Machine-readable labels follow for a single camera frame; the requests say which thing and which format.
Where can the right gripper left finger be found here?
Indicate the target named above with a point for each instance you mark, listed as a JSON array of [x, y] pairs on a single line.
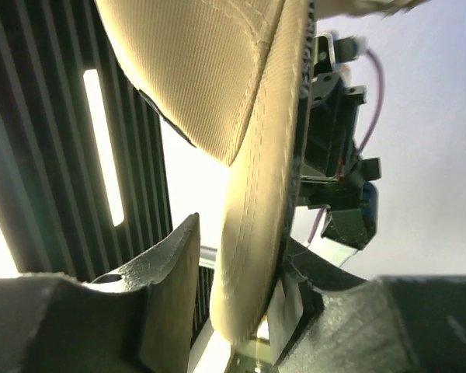
[[136, 318]]

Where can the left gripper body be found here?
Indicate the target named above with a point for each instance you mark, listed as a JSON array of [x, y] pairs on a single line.
[[335, 176]]

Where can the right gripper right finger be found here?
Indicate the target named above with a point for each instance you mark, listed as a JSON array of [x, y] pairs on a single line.
[[323, 319]]

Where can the beige cap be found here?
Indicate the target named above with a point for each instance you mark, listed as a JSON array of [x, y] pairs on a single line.
[[234, 79]]

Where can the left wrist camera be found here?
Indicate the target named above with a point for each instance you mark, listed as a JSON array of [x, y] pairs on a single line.
[[332, 52]]

